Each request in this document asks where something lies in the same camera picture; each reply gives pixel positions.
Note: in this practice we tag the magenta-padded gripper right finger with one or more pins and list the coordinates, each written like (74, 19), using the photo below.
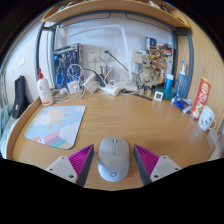
(163, 166)

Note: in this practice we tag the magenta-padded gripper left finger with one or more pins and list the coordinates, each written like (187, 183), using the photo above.
(63, 166)

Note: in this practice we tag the grey computer mouse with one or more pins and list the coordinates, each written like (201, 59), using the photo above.
(113, 160)

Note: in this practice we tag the pastel cloud print mouse pad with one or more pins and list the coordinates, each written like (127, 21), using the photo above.
(56, 126)

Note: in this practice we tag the translucent plastic cup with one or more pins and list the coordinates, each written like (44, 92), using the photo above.
(215, 141)

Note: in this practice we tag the plaid bedding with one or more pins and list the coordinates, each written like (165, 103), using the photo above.
(6, 140)

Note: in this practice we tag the blue packet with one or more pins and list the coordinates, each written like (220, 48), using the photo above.
(182, 105)

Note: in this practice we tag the white mug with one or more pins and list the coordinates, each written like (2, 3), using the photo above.
(206, 118)

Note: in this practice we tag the small white cube clock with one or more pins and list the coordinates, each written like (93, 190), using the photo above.
(158, 96)

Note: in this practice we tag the teal round container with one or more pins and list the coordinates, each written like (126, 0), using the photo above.
(167, 94)

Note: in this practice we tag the teal blanket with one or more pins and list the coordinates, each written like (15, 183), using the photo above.
(5, 120)

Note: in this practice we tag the white red-pump lotion bottle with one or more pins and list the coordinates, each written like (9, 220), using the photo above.
(45, 91)

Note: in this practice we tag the red chip can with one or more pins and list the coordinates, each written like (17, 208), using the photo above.
(201, 98)

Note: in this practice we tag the white charger block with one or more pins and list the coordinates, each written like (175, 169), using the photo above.
(73, 87)
(92, 85)

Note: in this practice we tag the black bag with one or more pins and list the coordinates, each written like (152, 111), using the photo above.
(20, 98)

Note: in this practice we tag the blue tube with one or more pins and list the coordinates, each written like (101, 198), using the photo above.
(169, 85)

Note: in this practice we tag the blue spray bottle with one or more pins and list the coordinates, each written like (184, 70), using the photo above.
(181, 85)

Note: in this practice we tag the white power strip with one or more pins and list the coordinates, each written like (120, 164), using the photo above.
(110, 90)

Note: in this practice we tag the brown tree creature figurine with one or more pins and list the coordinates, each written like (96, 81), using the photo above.
(147, 75)

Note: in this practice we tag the metal cup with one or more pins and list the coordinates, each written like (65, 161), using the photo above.
(106, 74)

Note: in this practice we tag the blue robot model kit box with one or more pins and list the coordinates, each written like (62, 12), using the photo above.
(66, 60)

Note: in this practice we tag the colourful printed box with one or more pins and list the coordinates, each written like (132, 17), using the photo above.
(160, 53)

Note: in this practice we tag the white desk lamp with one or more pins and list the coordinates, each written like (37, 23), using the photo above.
(126, 53)

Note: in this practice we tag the white wall switch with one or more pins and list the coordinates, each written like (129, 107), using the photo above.
(22, 62)

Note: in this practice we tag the white wall socket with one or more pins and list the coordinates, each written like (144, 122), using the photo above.
(93, 54)

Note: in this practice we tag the grey metal shelf frame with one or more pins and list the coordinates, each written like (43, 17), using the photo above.
(110, 14)

